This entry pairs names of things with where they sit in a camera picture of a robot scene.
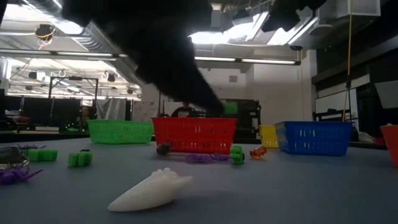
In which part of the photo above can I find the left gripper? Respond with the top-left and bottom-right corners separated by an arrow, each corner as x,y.
105,34 -> 225,116

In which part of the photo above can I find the person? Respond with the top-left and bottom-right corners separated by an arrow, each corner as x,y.
170,101 -> 198,118

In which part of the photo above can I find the red plastic basket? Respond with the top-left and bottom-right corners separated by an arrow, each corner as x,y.
151,117 -> 239,154

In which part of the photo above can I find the long ceiling light bar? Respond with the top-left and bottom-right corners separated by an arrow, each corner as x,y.
0,49 -> 302,66

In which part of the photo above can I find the black equipment cabinet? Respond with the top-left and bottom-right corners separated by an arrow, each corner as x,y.
205,98 -> 262,144

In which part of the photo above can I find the white poster board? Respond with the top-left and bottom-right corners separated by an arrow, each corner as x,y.
132,100 -> 156,121

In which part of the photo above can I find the purple plastic spider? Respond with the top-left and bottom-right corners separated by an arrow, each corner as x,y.
185,153 -> 215,165
211,152 -> 231,162
0,167 -> 44,186
17,144 -> 47,151

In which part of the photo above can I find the yellow plastic basket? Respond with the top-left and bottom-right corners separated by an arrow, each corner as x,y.
258,124 -> 280,149

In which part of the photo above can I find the orange translucent pumpkin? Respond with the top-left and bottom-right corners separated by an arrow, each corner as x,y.
249,145 -> 268,160

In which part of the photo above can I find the green plastic basket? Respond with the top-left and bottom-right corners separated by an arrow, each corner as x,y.
86,119 -> 155,144

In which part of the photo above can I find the grey fabric cover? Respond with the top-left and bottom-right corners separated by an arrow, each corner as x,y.
95,98 -> 127,121

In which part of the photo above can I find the white plastic ghost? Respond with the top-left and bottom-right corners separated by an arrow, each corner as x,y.
107,167 -> 193,213

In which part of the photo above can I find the blue plastic basket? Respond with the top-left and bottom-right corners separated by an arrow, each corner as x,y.
274,120 -> 354,156

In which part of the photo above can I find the orange plastic bowl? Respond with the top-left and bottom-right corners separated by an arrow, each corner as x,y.
381,123 -> 398,167

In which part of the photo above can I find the dark workbench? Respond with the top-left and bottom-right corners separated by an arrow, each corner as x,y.
0,126 -> 91,144

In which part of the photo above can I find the round ceiling fixture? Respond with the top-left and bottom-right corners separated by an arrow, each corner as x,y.
34,23 -> 57,43

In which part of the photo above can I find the rectangular metal air duct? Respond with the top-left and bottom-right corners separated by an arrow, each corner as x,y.
211,2 -> 237,30

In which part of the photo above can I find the white wall board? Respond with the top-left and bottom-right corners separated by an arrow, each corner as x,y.
315,88 -> 358,116

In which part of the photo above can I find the large spiral air duct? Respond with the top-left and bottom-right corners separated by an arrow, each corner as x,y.
79,23 -> 139,78

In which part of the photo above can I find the grey wall screen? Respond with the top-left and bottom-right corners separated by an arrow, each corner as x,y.
374,80 -> 398,110

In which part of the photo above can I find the black metal gantry frame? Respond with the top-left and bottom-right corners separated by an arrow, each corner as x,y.
48,76 -> 100,108

